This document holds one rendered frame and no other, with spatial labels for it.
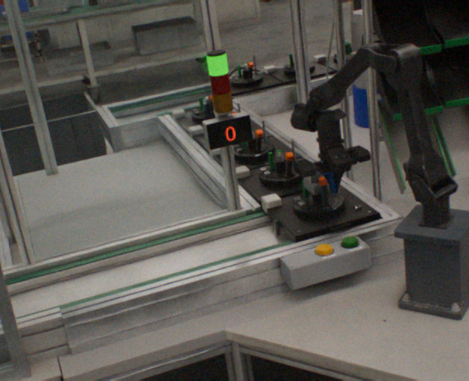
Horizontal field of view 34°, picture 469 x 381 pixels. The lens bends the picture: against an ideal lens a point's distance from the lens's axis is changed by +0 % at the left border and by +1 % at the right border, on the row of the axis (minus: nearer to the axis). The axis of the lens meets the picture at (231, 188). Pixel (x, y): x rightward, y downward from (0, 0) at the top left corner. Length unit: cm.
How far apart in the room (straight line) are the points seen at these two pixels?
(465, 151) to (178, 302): 90
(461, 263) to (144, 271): 79
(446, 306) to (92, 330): 80
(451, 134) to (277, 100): 119
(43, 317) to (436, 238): 89
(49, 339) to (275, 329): 52
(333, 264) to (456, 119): 61
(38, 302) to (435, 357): 96
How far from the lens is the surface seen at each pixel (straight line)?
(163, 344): 181
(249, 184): 228
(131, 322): 184
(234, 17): 945
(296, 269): 183
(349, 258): 188
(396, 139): 215
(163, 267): 201
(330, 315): 183
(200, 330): 183
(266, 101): 323
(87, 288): 199
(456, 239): 170
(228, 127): 201
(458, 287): 179
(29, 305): 198
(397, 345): 172
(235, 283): 187
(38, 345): 184
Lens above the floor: 186
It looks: 23 degrees down
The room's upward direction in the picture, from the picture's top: 8 degrees counter-clockwise
